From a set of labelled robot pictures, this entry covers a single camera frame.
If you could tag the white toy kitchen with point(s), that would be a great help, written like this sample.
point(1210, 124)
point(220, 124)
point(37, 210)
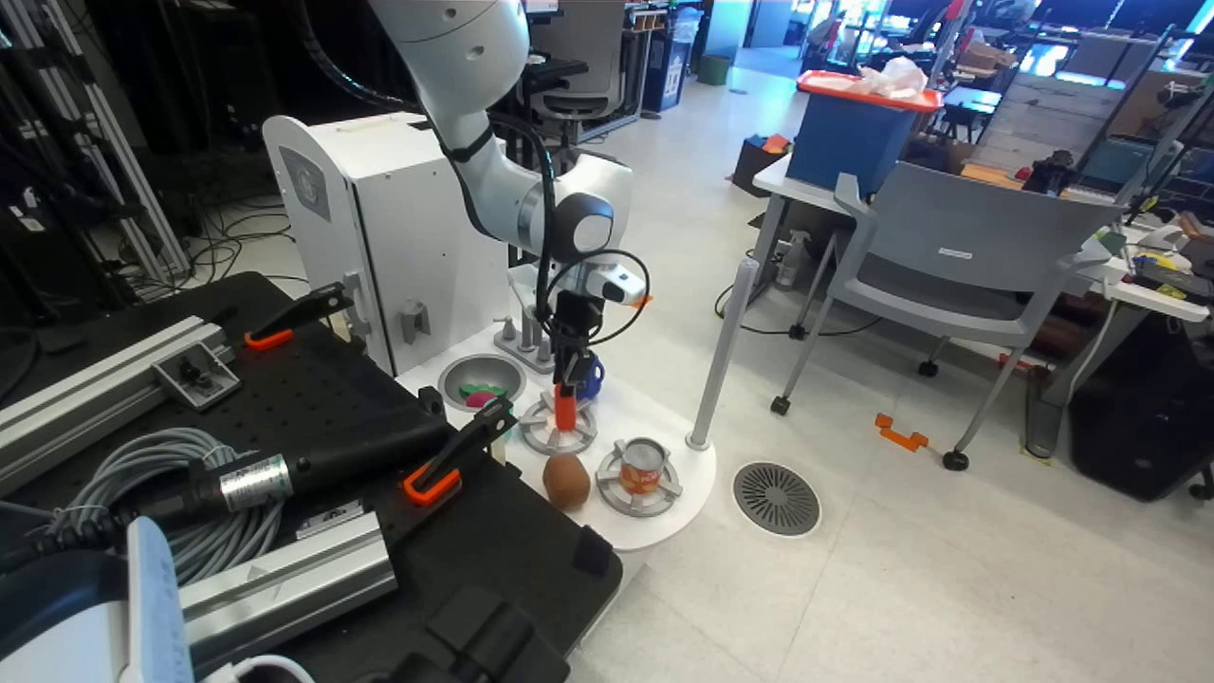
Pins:
point(379, 239)

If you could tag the black office chair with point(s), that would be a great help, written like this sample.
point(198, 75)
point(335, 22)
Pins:
point(582, 100)

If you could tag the blue storage bin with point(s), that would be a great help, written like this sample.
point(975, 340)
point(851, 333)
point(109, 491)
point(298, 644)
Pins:
point(855, 144)

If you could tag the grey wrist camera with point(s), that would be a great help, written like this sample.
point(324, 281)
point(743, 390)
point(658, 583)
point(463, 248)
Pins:
point(620, 287)

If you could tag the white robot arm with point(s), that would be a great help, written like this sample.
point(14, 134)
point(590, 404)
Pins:
point(475, 79)

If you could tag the orange label tin can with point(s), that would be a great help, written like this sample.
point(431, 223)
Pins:
point(644, 473)

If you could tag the grey metal bracket plate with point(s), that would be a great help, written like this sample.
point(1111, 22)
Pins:
point(198, 375)

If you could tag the brown ball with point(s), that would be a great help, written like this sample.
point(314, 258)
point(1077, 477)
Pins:
point(566, 482)

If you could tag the grey table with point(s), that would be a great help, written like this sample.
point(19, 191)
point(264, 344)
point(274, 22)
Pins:
point(789, 185)

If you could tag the pale blue curved panel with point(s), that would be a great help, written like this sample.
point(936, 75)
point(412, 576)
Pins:
point(153, 609)

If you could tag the grey toy faucet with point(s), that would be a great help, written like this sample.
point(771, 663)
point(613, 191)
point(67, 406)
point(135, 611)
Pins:
point(526, 340)

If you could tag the white plastic bag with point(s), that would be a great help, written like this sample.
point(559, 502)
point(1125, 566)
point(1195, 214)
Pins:
point(900, 79)

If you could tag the aluminium frame rack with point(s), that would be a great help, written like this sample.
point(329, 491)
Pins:
point(118, 158)

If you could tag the green toy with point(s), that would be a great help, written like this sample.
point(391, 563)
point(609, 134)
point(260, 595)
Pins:
point(463, 392)

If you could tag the black floor box orange items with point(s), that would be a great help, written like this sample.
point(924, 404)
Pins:
point(759, 161)

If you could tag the pink toy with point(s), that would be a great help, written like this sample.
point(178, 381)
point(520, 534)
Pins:
point(482, 404)

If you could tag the blue bottle white cap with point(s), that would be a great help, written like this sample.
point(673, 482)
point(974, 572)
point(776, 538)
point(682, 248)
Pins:
point(597, 381)

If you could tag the round floor drain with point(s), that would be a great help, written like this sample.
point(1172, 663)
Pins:
point(776, 499)

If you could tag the orange floor tape marker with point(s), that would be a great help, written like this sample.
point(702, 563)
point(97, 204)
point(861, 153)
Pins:
point(900, 438)

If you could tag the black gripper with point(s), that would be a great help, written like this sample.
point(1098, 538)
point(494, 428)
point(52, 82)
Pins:
point(575, 324)

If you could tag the black bag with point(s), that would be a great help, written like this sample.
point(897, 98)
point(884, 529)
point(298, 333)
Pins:
point(1143, 411)

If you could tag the red ketchup bottle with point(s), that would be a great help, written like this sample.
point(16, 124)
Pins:
point(566, 411)

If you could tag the grey toy sink bowl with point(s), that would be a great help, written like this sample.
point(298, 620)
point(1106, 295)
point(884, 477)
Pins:
point(479, 378)

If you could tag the orange bin lid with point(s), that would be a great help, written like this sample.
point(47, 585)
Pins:
point(857, 94)

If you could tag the aluminium extrusion rail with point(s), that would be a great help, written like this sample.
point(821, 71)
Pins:
point(284, 583)
point(87, 392)

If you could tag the grey chair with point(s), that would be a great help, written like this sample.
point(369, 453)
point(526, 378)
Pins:
point(974, 239)

